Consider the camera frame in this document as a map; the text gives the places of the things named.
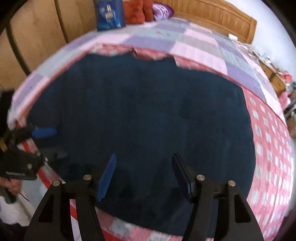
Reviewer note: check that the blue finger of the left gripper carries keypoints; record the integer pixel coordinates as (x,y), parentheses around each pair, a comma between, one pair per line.
(39,133)

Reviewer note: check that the wooden headboard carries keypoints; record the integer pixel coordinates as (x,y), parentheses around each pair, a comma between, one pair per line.
(220,16)

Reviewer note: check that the person left hand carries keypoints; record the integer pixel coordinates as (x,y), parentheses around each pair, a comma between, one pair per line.
(14,186)

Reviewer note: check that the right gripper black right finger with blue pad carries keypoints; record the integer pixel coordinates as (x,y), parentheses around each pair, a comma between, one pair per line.
(220,208)

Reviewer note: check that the wooden nightstand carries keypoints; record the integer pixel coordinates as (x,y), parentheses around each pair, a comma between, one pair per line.
(276,81)

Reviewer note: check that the purple patterned pillow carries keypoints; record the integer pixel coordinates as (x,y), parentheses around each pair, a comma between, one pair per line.
(162,11)

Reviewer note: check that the blue paper shopping bag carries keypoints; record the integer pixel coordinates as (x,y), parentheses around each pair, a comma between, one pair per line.
(109,14)

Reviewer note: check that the dark navy jacket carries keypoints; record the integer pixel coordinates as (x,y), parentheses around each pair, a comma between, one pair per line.
(143,112)

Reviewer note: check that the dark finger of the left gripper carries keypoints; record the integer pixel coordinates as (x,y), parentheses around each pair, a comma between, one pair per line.
(53,154)

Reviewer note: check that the wooden wardrobe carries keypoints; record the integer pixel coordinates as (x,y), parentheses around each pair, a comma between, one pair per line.
(32,31)

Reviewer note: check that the purple pink checkered bedspread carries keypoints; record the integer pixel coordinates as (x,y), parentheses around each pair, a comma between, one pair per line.
(271,189)

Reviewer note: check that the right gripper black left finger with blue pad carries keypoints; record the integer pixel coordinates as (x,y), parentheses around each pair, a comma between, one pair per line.
(52,218)

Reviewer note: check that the pile of colourful clothes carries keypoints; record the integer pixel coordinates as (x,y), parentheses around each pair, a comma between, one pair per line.
(287,102)

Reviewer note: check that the orange red padded coat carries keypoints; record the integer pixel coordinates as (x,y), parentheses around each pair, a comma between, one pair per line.
(138,11)

